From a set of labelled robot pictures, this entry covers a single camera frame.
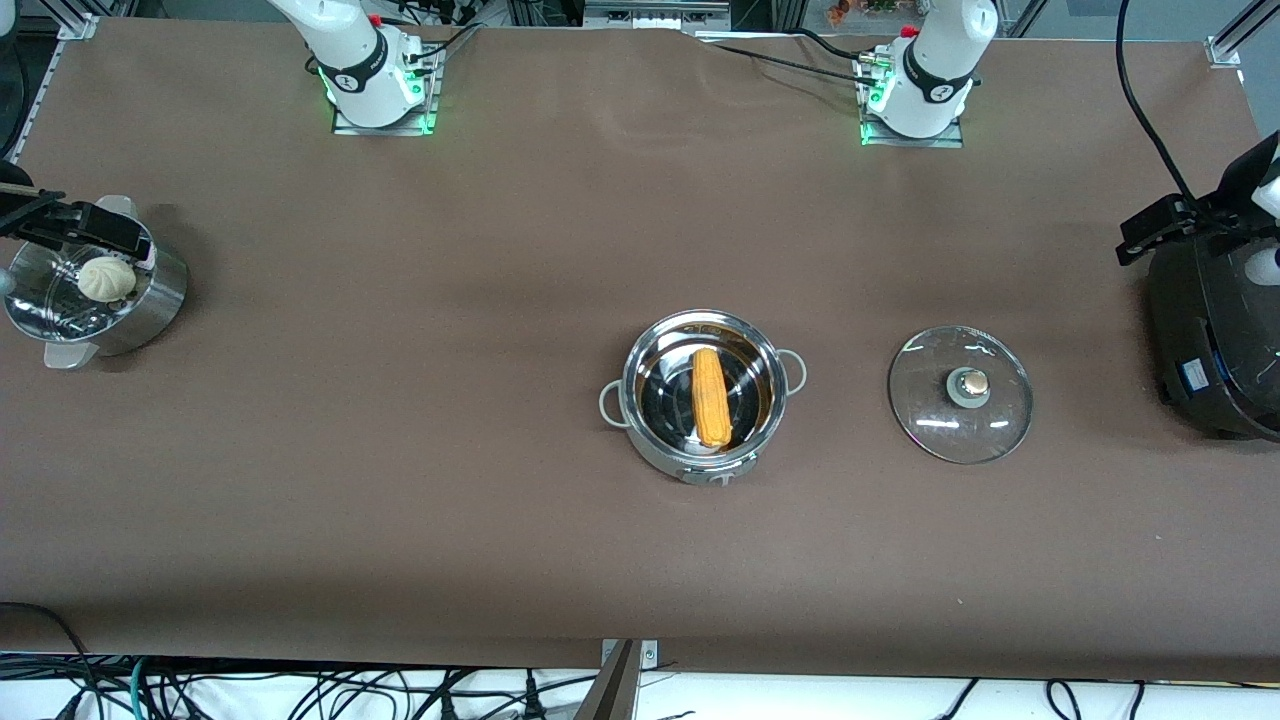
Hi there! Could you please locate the glass pot lid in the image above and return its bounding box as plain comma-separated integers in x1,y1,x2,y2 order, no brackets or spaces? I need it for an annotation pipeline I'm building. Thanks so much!
888,325,1034,465

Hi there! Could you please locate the yellow corn cob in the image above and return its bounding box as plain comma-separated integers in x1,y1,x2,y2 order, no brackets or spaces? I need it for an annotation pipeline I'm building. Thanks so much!
691,347,734,449

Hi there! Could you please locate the stainless steel steamer pot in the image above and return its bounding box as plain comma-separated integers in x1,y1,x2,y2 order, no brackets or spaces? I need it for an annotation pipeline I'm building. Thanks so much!
3,195,189,371

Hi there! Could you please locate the white steamed bun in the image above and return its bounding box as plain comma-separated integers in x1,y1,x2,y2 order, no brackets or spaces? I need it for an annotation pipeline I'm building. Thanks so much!
78,256,138,304

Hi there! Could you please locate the black rice cooker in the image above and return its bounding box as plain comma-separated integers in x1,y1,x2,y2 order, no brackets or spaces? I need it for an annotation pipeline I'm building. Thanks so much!
1147,215,1280,442

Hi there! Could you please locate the brown table cover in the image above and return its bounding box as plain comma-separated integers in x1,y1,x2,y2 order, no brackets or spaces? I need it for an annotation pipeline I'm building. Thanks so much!
0,15,1280,683

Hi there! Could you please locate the grey metal device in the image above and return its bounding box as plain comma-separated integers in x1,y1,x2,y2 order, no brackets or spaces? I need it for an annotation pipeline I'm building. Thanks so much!
583,0,733,33

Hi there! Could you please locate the grey brown bar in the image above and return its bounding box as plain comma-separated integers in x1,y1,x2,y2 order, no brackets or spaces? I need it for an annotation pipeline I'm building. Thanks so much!
572,640,641,720

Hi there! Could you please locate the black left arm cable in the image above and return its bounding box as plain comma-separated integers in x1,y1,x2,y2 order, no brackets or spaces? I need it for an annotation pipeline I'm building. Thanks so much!
1115,0,1206,206

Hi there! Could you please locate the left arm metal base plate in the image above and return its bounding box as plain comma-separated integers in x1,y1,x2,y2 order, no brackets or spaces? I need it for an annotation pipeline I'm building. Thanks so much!
858,55,966,149

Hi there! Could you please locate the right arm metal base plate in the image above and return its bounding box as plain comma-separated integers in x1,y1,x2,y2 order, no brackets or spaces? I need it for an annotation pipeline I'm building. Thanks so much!
332,45,439,136

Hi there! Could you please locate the black floor cable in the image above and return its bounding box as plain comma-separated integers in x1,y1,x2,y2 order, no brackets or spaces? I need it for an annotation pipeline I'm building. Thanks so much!
0,600,97,720

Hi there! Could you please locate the small metal bracket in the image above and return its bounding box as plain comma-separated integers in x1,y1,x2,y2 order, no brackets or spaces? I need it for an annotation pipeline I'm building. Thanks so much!
600,638,659,670

